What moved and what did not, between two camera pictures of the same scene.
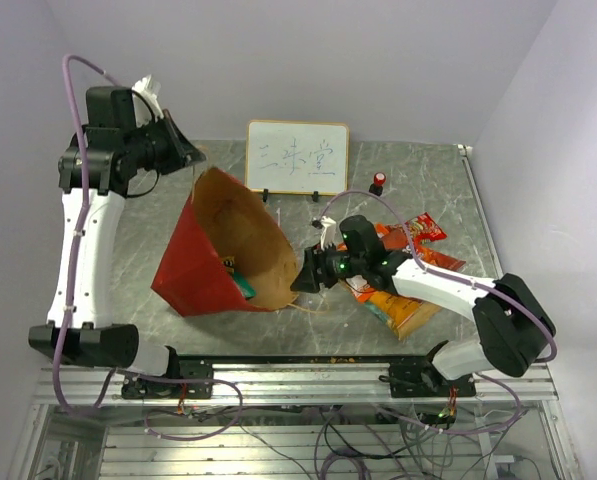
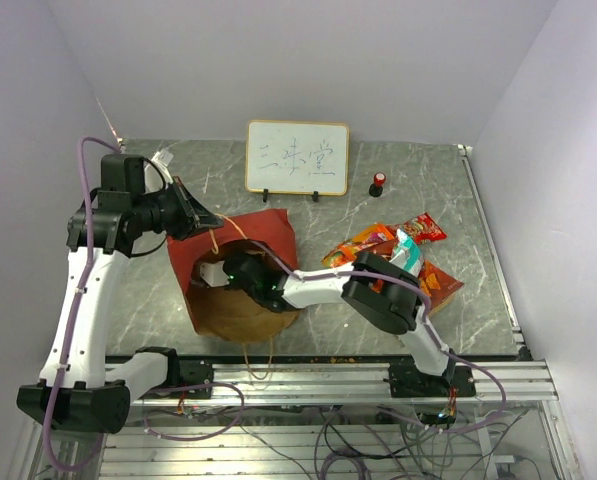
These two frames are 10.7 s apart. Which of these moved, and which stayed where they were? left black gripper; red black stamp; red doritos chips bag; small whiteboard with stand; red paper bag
Moved: red paper bag; left black gripper; red doritos chips bag
Stayed: small whiteboard with stand; red black stamp
